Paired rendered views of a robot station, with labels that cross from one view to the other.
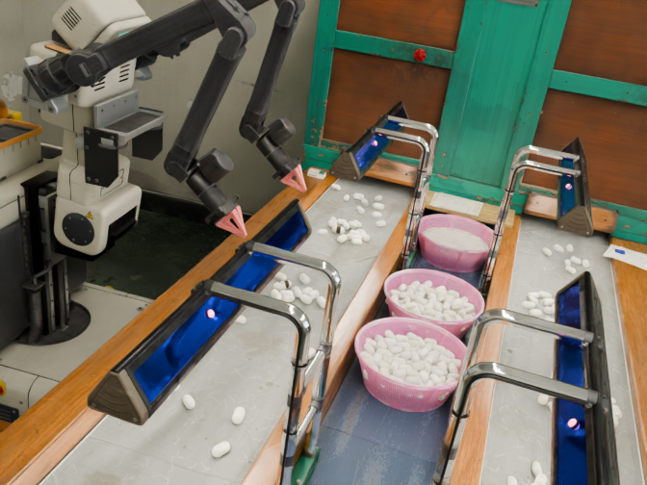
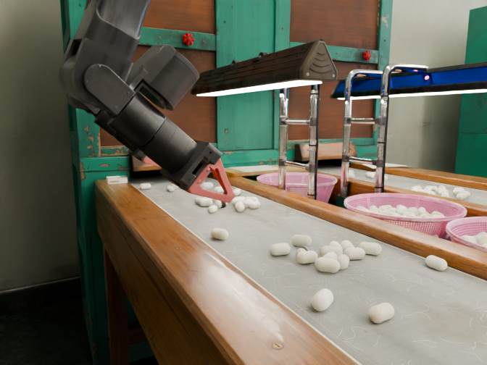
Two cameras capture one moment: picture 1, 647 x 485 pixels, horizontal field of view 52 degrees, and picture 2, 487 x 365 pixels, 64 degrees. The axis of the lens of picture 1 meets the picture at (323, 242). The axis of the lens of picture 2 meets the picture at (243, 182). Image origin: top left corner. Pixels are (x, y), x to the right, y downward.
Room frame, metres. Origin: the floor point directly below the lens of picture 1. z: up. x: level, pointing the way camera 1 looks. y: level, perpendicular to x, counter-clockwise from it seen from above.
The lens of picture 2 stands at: (1.09, 0.57, 0.97)
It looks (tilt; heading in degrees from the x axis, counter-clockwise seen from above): 10 degrees down; 318
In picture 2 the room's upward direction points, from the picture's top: straight up
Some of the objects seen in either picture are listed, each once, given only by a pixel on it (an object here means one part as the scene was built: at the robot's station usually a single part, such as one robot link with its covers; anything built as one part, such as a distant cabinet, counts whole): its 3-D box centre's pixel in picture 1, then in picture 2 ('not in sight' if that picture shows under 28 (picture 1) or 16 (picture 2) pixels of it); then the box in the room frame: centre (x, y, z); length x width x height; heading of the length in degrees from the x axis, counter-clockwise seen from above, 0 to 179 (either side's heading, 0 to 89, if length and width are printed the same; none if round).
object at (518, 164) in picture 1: (528, 231); (382, 140); (1.72, -0.57, 0.90); 0.20 x 0.19 x 0.45; 165
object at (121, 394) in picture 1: (227, 282); not in sight; (0.91, 0.14, 1.08); 0.62 x 0.08 x 0.07; 165
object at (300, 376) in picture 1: (262, 386); not in sight; (0.89, 0.07, 0.90); 0.20 x 0.19 x 0.45; 165
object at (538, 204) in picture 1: (570, 211); (327, 150); (2.12, -0.82, 0.83); 0.30 x 0.06 x 0.07; 75
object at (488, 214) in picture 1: (466, 208); (264, 169); (2.15, -0.48, 0.77); 0.33 x 0.15 x 0.01; 75
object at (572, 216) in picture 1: (576, 178); (403, 83); (1.71, -0.65, 1.08); 0.62 x 0.08 x 0.07; 165
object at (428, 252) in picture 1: (453, 244); (296, 191); (1.94, -0.42, 0.72); 0.27 x 0.27 x 0.10
